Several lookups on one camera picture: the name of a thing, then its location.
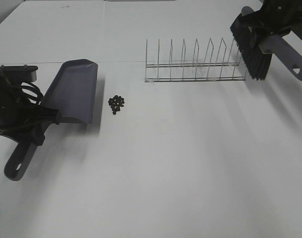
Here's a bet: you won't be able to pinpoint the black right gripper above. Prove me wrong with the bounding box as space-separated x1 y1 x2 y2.
240 0 302 36

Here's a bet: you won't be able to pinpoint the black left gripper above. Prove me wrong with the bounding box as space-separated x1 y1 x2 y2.
0 99 54 146

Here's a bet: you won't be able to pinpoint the grey hand brush black bristles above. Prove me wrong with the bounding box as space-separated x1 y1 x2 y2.
230 6 302 81

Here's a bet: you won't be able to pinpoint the grey plastic dustpan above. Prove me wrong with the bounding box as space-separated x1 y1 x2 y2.
4 59 99 181

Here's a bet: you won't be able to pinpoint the pile of coffee beans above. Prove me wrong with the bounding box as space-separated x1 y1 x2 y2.
108 95 125 115

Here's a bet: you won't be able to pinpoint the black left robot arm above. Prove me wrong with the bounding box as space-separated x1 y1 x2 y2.
0 65 60 146

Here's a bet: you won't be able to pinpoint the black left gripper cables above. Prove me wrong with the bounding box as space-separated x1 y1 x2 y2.
16 81 59 119

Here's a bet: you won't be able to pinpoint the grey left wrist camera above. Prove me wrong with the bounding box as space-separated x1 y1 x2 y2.
0 64 38 85

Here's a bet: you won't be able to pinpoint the chrome wire plate rack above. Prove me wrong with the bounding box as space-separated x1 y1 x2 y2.
144 38 248 83

